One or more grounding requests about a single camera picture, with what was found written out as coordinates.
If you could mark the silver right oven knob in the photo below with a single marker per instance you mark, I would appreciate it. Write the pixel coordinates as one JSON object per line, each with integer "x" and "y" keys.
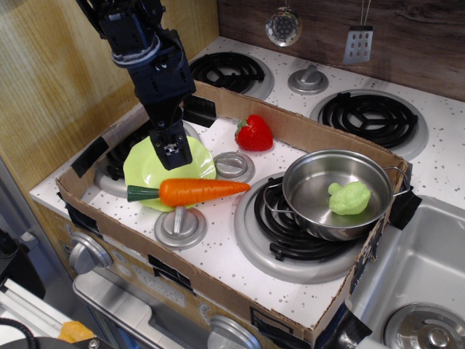
{"x": 228, "y": 334}

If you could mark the rear right black burner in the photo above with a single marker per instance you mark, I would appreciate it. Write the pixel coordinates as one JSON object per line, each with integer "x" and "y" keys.
{"x": 383, "y": 118}

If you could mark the silver sink drain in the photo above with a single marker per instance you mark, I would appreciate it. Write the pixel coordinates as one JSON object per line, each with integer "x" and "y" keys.
{"x": 423, "y": 325}

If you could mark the silver toy sink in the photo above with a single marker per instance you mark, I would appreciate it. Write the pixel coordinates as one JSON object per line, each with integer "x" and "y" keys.
{"x": 422, "y": 263}

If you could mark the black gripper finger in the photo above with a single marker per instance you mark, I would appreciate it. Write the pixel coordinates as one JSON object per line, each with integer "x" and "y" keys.
{"x": 183, "y": 154}
{"x": 166, "y": 147}

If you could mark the hanging silver slotted spatula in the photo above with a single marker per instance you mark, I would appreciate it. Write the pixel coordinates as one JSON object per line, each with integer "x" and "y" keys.
{"x": 359, "y": 39}

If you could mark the rear left black burner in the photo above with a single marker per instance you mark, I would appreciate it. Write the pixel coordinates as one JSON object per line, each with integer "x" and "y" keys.
{"x": 236, "y": 72}

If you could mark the silver left oven knob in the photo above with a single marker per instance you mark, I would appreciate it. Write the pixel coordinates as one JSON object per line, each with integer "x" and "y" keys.
{"x": 87, "y": 254}

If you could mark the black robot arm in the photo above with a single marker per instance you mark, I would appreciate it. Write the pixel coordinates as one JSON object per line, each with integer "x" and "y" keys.
{"x": 130, "y": 29}

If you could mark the light green plastic plate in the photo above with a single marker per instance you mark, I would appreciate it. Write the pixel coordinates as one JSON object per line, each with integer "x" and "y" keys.
{"x": 143, "y": 168}

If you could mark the silver knob middle stovetop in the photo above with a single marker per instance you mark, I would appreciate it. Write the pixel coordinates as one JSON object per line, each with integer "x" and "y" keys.
{"x": 234, "y": 166}

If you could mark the orange toy carrot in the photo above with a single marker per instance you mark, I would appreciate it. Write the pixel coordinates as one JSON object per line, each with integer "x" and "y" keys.
{"x": 186, "y": 191}

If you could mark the silver knob front stovetop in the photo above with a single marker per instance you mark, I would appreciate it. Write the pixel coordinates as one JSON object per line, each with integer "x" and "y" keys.
{"x": 180, "y": 229}

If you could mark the front left black burner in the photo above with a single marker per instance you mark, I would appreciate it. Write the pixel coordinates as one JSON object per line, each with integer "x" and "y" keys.
{"x": 109, "y": 172}

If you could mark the silver knob rear stovetop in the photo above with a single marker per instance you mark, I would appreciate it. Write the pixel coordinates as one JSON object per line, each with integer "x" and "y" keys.
{"x": 309, "y": 81}

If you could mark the silver oven door handle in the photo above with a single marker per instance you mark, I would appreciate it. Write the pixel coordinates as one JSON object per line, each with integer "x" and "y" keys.
{"x": 129, "y": 319}

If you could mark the red toy strawberry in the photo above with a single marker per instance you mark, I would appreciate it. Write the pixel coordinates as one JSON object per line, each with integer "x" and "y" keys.
{"x": 253, "y": 134}

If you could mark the silver oven knob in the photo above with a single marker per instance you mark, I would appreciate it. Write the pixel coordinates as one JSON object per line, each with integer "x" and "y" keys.
{"x": 87, "y": 254}
{"x": 228, "y": 334}

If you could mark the brown cardboard fence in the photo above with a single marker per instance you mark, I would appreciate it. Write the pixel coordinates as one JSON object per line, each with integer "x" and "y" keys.
{"x": 216, "y": 271}

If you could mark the light green toy broccoli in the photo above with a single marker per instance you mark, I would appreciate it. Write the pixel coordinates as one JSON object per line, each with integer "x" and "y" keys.
{"x": 350, "y": 199}

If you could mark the silver knob stovetop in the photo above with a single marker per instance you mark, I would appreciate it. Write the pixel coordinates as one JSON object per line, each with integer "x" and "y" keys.
{"x": 180, "y": 229}
{"x": 234, "y": 166}
{"x": 309, "y": 81}

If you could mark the front right black burner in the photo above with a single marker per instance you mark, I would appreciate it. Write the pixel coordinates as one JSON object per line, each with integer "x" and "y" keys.
{"x": 272, "y": 241}

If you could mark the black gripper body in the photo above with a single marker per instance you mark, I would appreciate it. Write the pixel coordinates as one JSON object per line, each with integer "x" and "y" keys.
{"x": 163, "y": 80}

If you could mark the hanging silver strainer ladle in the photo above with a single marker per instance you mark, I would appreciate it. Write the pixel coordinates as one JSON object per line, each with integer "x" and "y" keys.
{"x": 284, "y": 26}

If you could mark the stainless steel pan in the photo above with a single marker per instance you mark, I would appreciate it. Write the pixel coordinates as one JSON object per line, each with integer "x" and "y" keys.
{"x": 305, "y": 189}

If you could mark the orange object lower left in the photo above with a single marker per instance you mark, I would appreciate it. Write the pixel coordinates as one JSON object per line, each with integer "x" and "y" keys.
{"x": 75, "y": 331}

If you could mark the black burner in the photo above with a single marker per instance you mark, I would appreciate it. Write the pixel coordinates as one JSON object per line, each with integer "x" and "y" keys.
{"x": 236, "y": 72}
{"x": 383, "y": 118}
{"x": 109, "y": 172}
{"x": 272, "y": 241}

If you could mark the black device left edge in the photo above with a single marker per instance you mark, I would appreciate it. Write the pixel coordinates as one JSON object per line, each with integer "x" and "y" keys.
{"x": 17, "y": 266}

